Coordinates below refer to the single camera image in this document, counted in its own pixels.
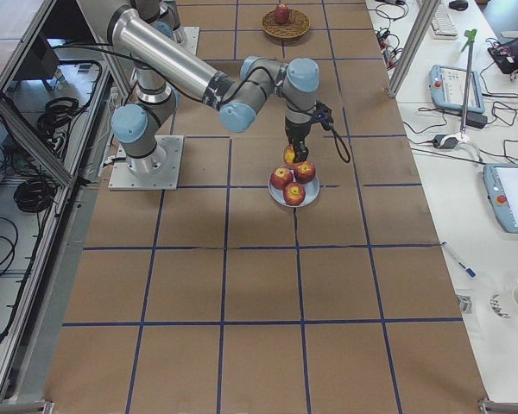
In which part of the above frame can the green tipped grabber stick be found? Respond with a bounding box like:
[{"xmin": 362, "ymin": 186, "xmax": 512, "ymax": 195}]
[{"xmin": 458, "ymin": 28, "xmax": 477, "ymax": 146}]

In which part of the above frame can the teach pendant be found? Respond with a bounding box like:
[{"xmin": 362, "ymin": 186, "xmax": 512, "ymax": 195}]
[
  {"xmin": 429, "ymin": 65, "xmax": 485, "ymax": 114},
  {"xmin": 483, "ymin": 163, "xmax": 518, "ymax": 234}
]

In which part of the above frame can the red yellow apple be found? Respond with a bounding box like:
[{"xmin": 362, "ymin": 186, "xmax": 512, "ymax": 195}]
[{"xmin": 283, "ymin": 147, "xmax": 300, "ymax": 168}]

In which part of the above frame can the white blue pen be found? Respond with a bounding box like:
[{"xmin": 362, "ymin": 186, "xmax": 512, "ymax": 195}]
[{"xmin": 441, "ymin": 241, "xmax": 477, "ymax": 279}]

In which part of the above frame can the aluminium frame post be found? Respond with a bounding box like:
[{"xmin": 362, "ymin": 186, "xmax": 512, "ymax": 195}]
[{"xmin": 386, "ymin": 0, "xmax": 439, "ymax": 98}]

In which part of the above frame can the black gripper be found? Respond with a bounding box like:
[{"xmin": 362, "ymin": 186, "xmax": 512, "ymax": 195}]
[{"xmin": 285, "ymin": 117, "xmax": 312, "ymax": 163}]

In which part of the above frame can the white keyboard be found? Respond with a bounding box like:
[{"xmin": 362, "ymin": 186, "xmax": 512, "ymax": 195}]
[{"xmin": 431, "ymin": 7, "xmax": 458, "ymax": 41}]

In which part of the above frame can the patterned tape roll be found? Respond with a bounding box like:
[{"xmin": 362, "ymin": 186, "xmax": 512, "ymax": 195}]
[{"xmin": 490, "ymin": 294, "xmax": 512, "ymax": 319}]

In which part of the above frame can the woven wicker basket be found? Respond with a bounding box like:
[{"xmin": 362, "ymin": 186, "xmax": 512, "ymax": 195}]
[{"xmin": 261, "ymin": 9, "xmax": 310, "ymax": 41}]

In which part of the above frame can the black computer mouse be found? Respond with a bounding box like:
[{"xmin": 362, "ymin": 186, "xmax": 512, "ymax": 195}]
[{"xmin": 448, "ymin": 0, "xmax": 469, "ymax": 11}]

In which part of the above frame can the red apple plate right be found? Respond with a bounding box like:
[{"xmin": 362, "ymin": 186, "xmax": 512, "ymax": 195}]
[{"xmin": 294, "ymin": 160, "xmax": 316, "ymax": 185}]

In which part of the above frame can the near teach pendant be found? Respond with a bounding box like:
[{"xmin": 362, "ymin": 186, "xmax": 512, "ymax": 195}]
[{"xmin": 483, "ymin": 163, "xmax": 518, "ymax": 234}]

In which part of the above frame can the far teach pendant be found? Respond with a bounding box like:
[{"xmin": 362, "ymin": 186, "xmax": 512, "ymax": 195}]
[{"xmin": 429, "ymin": 65, "xmax": 485, "ymax": 114}]

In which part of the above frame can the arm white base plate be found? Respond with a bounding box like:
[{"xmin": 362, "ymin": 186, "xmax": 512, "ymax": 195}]
[
  {"xmin": 109, "ymin": 135, "xmax": 184, "ymax": 191},
  {"xmin": 174, "ymin": 26, "xmax": 200, "ymax": 55}
]

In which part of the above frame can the red apple plate top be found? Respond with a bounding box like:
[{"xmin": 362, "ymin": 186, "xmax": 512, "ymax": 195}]
[{"xmin": 269, "ymin": 166, "xmax": 294, "ymax": 191}]

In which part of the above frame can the white plate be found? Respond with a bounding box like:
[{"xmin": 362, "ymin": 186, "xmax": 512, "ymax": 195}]
[{"xmin": 268, "ymin": 166, "xmax": 320, "ymax": 207}]

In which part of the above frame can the dark red apple in basket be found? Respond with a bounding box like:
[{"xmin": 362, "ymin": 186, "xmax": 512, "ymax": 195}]
[{"xmin": 273, "ymin": 3, "xmax": 291, "ymax": 24}]

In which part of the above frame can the red apple plate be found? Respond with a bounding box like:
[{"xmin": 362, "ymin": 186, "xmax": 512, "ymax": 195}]
[
  {"xmin": 269, "ymin": 166, "xmax": 294, "ymax": 191},
  {"xmin": 282, "ymin": 182, "xmax": 306, "ymax": 206},
  {"xmin": 294, "ymin": 160, "xmax": 316, "ymax": 185}
]

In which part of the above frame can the red apple plate bottom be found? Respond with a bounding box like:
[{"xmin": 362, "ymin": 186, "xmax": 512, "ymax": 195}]
[{"xmin": 282, "ymin": 182, "xmax": 306, "ymax": 206}]

